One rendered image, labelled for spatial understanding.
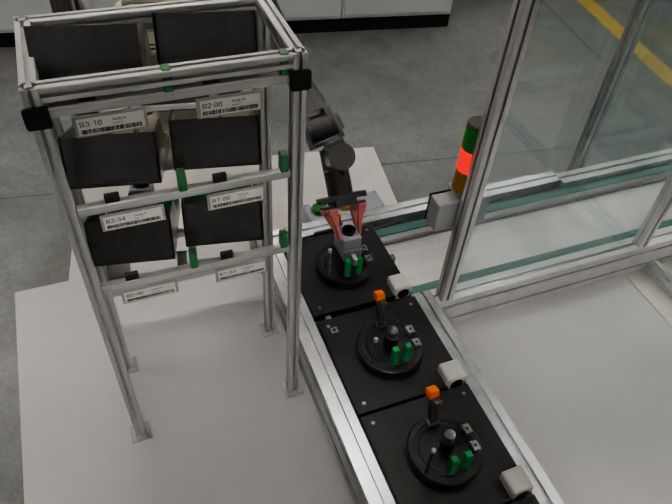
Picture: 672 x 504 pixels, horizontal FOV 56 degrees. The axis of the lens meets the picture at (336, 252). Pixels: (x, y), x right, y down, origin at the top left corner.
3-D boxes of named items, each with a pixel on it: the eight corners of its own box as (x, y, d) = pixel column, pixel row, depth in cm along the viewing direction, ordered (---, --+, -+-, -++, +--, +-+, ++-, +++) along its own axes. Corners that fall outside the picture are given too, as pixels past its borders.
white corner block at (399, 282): (385, 287, 148) (387, 275, 146) (402, 282, 150) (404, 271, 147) (393, 301, 145) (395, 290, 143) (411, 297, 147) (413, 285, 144)
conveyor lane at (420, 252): (281, 274, 161) (281, 246, 154) (553, 209, 186) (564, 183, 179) (319, 362, 143) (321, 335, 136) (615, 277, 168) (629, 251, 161)
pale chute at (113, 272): (129, 275, 141) (127, 255, 141) (188, 269, 144) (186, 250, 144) (106, 282, 114) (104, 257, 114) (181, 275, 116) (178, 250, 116)
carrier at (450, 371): (316, 327, 139) (318, 290, 130) (413, 301, 146) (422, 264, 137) (357, 420, 124) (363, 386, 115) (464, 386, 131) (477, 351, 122)
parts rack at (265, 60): (117, 361, 140) (4, 13, 83) (274, 320, 151) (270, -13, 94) (132, 443, 127) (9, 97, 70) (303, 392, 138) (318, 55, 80)
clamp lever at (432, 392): (425, 419, 119) (425, 386, 116) (435, 416, 120) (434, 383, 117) (435, 431, 116) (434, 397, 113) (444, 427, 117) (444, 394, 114)
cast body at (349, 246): (333, 243, 147) (334, 221, 142) (350, 239, 148) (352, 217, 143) (346, 268, 142) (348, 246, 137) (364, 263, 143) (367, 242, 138)
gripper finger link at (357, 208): (373, 234, 140) (365, 192, 139) (343, 241, 138) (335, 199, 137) (362, 233, 146) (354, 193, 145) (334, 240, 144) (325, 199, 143)
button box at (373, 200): (301, 221, 170) (302, 204, 165) (373, 206, 176) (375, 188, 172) (310, 238, 165) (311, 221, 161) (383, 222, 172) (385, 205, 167)
